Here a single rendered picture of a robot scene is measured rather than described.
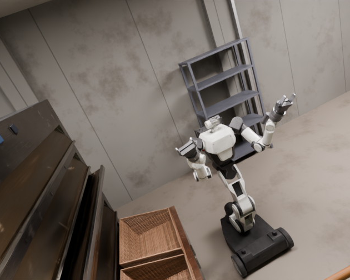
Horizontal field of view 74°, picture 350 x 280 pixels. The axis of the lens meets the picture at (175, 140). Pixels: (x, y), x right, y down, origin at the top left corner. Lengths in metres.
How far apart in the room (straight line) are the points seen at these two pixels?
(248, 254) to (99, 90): 2.82
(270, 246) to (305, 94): 3.42
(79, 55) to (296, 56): 3.69
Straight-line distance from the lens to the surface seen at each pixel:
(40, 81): 3.72
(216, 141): 1.91
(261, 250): 2.50
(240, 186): 2.23
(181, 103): 3.86
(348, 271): 1.15
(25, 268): 1.17
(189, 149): 1.42
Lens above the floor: 2.14
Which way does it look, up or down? 22 degrees down
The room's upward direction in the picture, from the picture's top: 22 degrees counter-clockwise
